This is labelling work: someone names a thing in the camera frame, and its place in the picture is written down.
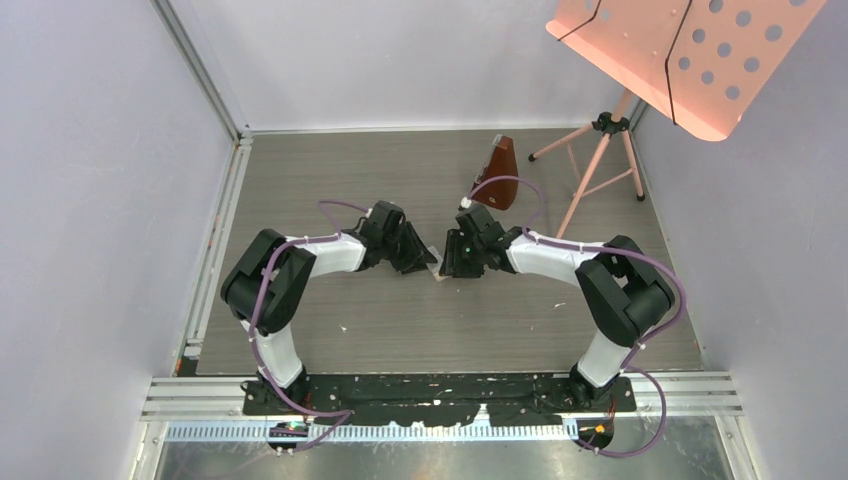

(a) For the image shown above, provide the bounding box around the white vitamin pill bottle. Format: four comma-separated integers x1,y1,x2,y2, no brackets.
431,268,449,282

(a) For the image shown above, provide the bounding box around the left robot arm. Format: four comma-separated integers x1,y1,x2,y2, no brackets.
221,200,440,414

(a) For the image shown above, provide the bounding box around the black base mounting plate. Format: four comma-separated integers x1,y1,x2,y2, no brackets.
241,372,637,429

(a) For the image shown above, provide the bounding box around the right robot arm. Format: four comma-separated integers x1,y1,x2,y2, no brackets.
440,204,685,411

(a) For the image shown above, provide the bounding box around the pink music stand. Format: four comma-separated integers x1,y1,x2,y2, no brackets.
527,0,829,240

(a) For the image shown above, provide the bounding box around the clear weekly pill organizer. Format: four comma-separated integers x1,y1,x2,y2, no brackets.
427,245,443,268

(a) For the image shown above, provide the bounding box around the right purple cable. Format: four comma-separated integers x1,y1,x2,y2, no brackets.
460,174,688,372

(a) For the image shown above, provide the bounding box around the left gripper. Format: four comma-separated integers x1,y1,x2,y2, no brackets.
382,223,435,275

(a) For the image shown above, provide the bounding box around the brown wooden metronome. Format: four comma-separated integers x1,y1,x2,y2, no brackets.
470,134,518,211

